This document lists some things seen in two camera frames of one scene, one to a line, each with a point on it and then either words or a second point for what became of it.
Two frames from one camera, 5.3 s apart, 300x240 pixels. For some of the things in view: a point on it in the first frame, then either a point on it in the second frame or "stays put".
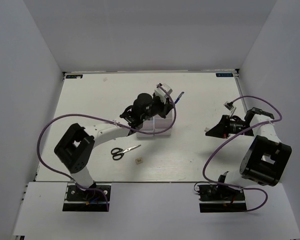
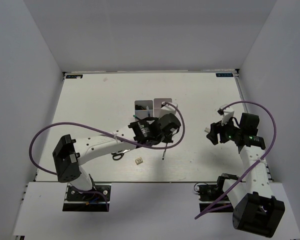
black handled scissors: (118, 153) stays put
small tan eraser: (139, 160) stays put
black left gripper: (166, 107) to (168, 138)
